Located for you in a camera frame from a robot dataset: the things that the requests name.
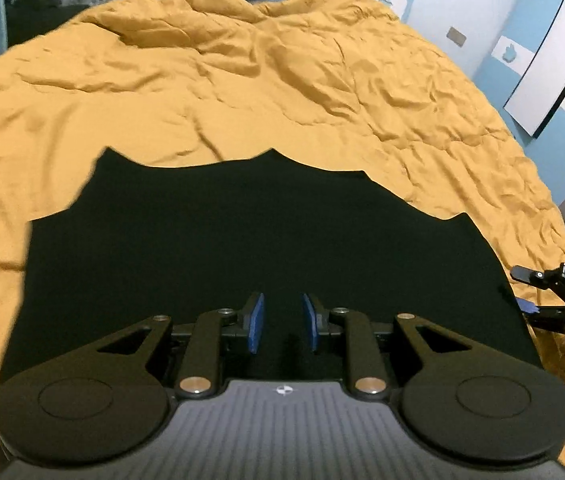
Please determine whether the black t-shirt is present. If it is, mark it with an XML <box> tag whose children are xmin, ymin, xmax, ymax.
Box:
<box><xmin>0</xmin><ymin>150</ymin><xmax>540</xmax><ymax>380</ymax></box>

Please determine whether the blue white wardrobe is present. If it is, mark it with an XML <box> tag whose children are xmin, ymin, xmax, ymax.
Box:
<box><xmin>473</xmin><ymin>0</ymin><xmax>565</xmax><ymax>204</ymax></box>

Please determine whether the mustard yellow duvet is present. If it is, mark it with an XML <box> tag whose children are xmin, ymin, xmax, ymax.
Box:
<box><xmin>0</xmin><ymin>0</ymin><xmax>565</xmax><ymax>382</ymax></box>

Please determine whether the beige wall switch plate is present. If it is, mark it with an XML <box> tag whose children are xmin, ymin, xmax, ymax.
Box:
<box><xmin>446</xmin><ymin>27</ymin><xmax>467</xmax><ymax>48</ymax></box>

